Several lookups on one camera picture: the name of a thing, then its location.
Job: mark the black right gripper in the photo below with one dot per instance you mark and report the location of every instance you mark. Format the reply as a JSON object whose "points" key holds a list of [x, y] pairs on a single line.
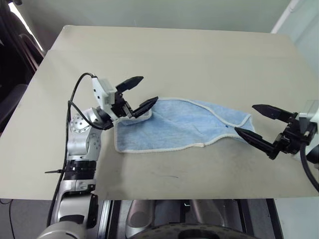
{"points": [[291, 139]]}

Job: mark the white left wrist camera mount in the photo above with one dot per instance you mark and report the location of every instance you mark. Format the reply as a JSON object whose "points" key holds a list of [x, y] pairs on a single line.
{"points": [[99, 94]]}

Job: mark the grey rounded shell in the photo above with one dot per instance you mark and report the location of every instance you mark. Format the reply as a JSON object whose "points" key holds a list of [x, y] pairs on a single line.
{"points": [[139, 219]]}

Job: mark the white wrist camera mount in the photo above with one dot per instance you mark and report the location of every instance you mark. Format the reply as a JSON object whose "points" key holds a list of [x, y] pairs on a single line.
{"points": [[310, 109], [99, 94]]}

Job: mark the dark round perforated disc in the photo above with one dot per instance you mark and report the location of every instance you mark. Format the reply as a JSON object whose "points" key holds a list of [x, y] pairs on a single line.
{"points": [[194, 230]]}

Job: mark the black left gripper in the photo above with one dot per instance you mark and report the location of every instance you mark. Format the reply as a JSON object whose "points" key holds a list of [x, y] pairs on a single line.
{"points": [[122, 105]]}

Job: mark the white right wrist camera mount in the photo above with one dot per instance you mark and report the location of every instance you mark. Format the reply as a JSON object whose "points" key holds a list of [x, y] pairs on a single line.
{"points": [[310, 109]]}

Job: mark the dark upholstered chair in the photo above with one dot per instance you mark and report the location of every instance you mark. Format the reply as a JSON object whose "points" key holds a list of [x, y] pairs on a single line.
{"points": [[15, 74]]}

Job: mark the light blue terry towel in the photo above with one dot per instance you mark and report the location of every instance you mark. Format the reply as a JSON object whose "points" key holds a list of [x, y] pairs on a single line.
{"points": [[174, 124]]}

